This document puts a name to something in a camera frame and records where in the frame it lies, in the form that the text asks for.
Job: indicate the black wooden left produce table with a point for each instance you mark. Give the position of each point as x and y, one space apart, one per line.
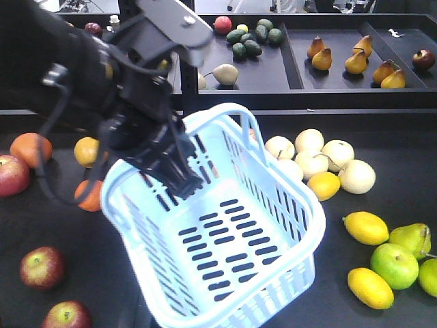
99 273

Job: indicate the yellow orange round fruit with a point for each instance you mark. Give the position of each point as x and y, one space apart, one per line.
86 151

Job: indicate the small orange front left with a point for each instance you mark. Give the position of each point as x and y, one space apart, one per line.
92 202

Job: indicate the light blue plastic basket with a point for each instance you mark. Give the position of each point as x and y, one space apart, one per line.
235 252

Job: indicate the black upper display shelf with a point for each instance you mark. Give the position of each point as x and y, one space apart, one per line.
357 62

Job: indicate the red yellow apple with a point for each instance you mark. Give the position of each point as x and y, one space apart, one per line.
68 314
43 268

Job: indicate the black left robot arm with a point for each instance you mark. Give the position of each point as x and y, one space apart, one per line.
53 69

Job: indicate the green yellow pear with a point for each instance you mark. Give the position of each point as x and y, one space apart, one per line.
415 237

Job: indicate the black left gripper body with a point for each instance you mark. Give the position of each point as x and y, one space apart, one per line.
145 131

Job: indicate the green apple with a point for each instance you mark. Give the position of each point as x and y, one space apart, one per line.
396 265

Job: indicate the yellow lemon middle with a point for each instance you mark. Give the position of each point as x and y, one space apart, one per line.
366 228

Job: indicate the yellow lemon by pears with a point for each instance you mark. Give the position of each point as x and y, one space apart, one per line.
324 185

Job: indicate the large orange centre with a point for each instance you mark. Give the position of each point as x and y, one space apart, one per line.
32 148

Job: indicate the yellow lemon front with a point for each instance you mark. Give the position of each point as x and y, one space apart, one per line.
370 288

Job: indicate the pink red apple centre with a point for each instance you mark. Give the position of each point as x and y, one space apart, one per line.
15 175

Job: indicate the black right produce table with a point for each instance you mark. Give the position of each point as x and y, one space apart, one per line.
401 147

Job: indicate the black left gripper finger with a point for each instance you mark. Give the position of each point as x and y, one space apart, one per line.
170 170
191 160

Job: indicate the red yellow apple front right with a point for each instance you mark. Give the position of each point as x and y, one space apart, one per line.
68 314

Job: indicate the red yellow apple middle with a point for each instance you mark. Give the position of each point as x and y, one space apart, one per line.
43 268

